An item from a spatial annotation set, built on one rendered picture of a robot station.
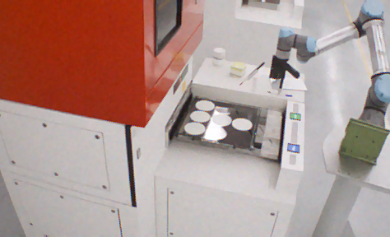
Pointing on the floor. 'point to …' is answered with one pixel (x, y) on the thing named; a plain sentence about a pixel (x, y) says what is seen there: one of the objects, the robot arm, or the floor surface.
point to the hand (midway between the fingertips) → (280, 91)
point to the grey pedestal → (338, 211)
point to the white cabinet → (215, 212)
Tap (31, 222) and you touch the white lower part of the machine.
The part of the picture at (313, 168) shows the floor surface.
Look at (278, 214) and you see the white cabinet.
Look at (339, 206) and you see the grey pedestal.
